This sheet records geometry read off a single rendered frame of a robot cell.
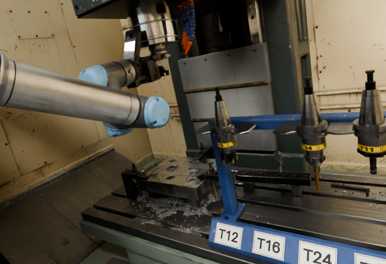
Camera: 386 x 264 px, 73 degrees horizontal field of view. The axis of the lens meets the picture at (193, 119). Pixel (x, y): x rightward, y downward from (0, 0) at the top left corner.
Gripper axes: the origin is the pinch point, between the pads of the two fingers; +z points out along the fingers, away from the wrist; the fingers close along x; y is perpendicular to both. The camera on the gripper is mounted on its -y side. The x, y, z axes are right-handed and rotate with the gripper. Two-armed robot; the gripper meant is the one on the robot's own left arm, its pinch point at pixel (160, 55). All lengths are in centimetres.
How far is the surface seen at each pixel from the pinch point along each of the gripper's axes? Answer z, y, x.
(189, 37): -7.5, -3.3, 16.6
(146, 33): -8.3, -7.8, 2.3
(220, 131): -21.7, 21.9, 26.5
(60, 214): -12, 69, -79
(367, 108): -24, 17, 59
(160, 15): -4.8, -12.0, 6.7
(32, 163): -4, 43, -101
